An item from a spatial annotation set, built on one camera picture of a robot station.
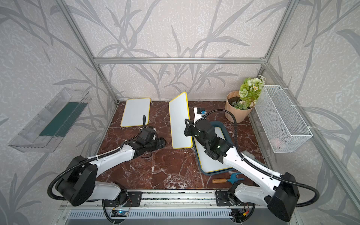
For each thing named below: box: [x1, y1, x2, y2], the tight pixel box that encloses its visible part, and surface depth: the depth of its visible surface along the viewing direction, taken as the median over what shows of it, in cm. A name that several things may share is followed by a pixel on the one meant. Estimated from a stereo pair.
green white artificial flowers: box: [232, 74, 267, 111], surface depth 91 cm
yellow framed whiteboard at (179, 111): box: [168, 91, 193, 150], surface depth 76 cm
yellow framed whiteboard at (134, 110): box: [120, 97, 151, 128], surface depth 118 cm
